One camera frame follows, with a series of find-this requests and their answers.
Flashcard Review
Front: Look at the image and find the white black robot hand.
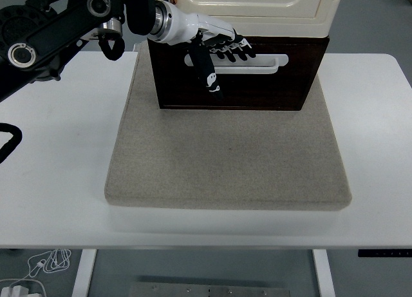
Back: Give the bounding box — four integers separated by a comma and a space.
160, 2, 258, 101

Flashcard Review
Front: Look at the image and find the white drawer handle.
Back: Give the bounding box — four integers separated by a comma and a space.
183, 53, 289, 75

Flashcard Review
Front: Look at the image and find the dark wooden drawer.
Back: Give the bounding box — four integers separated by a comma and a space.
150, 40, 326, 110

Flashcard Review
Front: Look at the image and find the cream plastic cabinet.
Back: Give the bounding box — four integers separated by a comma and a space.
170, 0, 346, 39

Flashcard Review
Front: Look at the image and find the dark wooden drawer housing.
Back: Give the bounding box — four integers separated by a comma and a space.
147, 34, 331, 111

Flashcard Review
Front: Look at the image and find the beige fabric mat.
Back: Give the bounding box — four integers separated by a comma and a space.
104, 44, 353, 211

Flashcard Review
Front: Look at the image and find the white table leg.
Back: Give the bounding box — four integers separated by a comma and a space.
71, 249, 97, 297
312, 249, 335, 297

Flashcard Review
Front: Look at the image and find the grey metal plate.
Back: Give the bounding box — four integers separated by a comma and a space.
128, 281, 290, 297

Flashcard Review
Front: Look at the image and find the black table control panel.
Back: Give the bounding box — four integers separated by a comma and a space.
357, 249, 412, 258

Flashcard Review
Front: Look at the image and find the white power adapter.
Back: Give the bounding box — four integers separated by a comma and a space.
0, 279, 46, 297

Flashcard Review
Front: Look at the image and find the white cable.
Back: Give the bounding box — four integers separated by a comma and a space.
0, 248, 72, 283

